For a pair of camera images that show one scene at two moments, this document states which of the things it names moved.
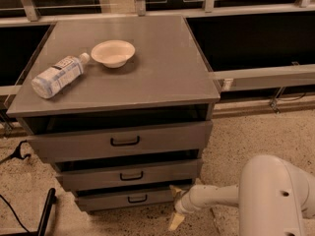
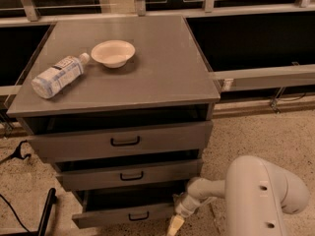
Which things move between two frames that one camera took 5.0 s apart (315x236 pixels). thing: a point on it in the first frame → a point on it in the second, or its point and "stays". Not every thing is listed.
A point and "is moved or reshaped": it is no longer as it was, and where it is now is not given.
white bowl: x=112 y=53 stays
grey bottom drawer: x=102 y=199 is moved or reshaped
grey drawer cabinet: x=121 y=108 stays
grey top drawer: x=190 y=137 stays
